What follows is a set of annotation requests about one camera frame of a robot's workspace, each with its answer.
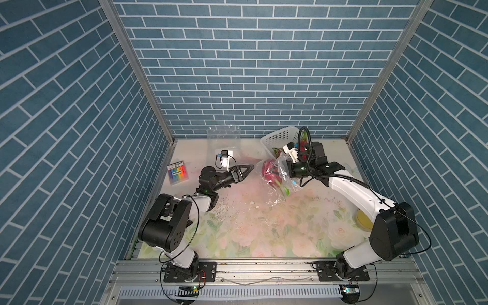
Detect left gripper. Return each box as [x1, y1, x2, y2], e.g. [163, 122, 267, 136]
[210, 167, 252, 194]

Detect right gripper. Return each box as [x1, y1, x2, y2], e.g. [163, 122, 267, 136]
[269, 161, 314, 179]

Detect dragon fruit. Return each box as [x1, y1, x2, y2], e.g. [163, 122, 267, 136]
[298, 133, 310, 151]
[261, 159, 291, 197]

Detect zip-top bag with label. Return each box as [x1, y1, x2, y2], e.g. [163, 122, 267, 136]
[207, 125, 241, 170]

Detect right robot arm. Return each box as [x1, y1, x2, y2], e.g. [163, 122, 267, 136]
[283, 142, 419, 278]

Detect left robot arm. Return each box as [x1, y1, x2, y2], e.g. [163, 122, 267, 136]
[138, 165, 254, 272]

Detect white plastic basket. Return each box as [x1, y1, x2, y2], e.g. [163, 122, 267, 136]
[260, 127, 299, 158]

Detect rainbow colour card pack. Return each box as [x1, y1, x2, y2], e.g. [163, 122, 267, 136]
[166, 161, 189, 185]

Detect yellow cup of markers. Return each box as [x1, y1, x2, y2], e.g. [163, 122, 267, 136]
[353, 209, 374, 232]

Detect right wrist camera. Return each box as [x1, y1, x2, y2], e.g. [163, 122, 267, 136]
[283, 142, 300, 163]

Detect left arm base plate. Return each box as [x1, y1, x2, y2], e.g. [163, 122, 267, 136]
[163, 261, 217, 283]

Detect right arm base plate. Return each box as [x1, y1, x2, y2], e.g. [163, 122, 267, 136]
[311, 260, 370, 282]

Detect aluminium front rail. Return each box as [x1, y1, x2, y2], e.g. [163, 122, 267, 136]
[101, 259, 435, 304]

